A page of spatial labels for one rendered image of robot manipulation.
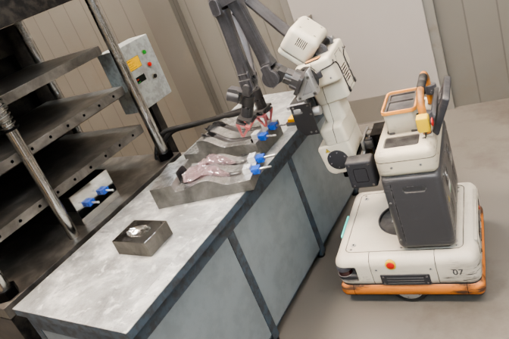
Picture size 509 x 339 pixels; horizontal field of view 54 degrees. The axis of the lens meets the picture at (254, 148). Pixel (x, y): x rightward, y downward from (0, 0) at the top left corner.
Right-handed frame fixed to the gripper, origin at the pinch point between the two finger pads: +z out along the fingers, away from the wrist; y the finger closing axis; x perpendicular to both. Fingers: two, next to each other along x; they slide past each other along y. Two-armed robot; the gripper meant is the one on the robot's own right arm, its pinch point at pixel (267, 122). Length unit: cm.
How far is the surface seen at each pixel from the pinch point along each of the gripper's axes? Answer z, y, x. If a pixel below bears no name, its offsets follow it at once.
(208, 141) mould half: -1.4, 17.0, -27.7
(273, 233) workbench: 46, 34, 3
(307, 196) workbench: 52, -7, 3
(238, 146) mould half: 3.0, 17.7, -9.2
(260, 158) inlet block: 4.7, 28.7, 9.7
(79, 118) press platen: -36, 45, -79
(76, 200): -2, 70, -79
